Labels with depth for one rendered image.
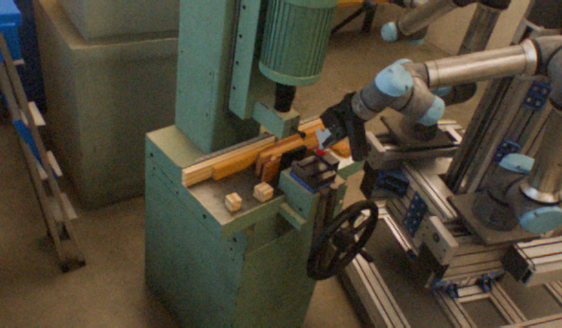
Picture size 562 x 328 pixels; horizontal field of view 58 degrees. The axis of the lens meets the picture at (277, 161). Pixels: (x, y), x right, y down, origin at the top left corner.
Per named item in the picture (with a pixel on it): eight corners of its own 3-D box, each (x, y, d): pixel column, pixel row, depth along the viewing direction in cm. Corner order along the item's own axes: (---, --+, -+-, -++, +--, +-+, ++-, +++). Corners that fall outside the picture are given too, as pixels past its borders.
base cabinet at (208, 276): (220, 384, 192) (243, 259, 149) (143, 281, 223) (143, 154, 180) (304, 324, 219) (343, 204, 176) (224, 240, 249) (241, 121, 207)
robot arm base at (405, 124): (423, 117, 211) (431, 97, 205) (443, 139, 200) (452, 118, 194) (392, 119, 206) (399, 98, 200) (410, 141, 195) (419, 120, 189)
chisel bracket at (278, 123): (280, 144, 150) (284, 120, 145) (250, 121, 158) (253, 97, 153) (297, 138, 155) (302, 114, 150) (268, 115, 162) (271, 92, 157)
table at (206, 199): (240, 264, 131) (243, 248, 127) (176, 196, 147) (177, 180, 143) (383, 185, 167) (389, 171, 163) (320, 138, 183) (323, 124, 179)
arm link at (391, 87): (417, 97, 116) (387, 81, 113) (386, 119, 124) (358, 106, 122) (417, 71, 120) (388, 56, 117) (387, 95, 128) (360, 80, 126)
